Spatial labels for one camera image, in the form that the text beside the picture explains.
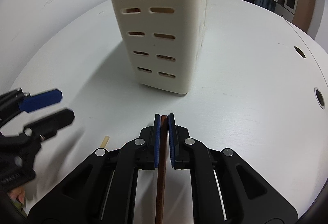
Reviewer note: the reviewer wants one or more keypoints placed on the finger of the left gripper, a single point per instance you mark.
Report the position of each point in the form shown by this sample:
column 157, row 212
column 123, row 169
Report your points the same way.
column 47, row 127
column 39, row 101

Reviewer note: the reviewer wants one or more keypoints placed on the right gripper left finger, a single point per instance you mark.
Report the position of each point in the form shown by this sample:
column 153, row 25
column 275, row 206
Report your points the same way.
column 150, row 150

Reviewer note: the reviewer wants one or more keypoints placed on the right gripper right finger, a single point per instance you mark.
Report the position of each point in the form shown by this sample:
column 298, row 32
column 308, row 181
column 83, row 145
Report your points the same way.
column 179, row 155

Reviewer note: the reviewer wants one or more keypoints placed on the dark brown chopstick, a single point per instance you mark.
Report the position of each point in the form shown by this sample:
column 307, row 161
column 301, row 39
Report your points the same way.
column 161, row 173

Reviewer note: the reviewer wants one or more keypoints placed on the left hand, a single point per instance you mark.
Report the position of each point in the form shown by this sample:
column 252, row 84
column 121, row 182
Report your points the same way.
column 17, row 196

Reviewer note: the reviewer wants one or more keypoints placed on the light chopstick on table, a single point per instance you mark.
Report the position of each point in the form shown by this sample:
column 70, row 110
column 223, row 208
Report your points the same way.
column 105, row 142

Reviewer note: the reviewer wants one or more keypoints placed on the beige utensil holder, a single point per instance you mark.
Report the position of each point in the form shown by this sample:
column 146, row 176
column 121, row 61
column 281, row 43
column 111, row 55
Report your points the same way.
column 163, row 39

